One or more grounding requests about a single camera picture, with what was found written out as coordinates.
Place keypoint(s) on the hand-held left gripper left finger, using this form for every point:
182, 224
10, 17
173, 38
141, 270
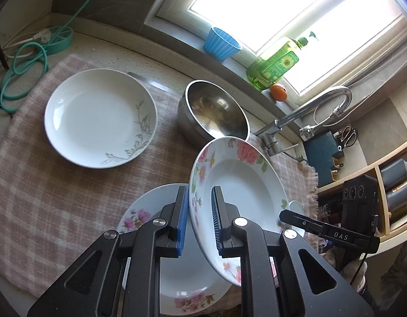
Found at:
182, 221

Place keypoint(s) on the light teal bowl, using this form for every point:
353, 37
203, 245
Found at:
297, 209

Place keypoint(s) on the blue ribbed plastic cup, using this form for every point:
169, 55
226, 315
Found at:
220, 44

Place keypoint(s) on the chrome kitchen faucet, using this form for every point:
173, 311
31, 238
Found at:
289, 119

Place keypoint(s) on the grey-blue storage jar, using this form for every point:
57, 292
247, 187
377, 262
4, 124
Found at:
393, 173
401, 196

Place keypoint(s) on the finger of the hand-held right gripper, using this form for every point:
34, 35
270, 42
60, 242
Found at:
299, 220

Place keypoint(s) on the white plate with grey leaves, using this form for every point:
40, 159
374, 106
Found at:
91, 115

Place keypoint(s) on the deep pink floral plate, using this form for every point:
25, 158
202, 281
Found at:
243, 185

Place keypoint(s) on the orange fruit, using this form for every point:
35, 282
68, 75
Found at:
278, 92

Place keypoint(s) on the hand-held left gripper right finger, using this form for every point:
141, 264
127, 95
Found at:
217, 221

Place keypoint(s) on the blue knife block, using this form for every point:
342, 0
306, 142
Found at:
322, 152

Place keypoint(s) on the stainless steel bowl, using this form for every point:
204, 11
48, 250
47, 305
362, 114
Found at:
203, 105

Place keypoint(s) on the pink plaid cloth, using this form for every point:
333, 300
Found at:
58, 204

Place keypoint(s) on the flat pink floral plate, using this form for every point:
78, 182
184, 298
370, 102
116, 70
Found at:
147, 204

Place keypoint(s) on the wooden shelf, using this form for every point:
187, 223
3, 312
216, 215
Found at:
385, 204

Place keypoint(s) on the teal round plastic stand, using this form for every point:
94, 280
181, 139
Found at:
63, 41

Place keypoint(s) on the person's right hand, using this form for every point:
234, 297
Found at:
350, 274

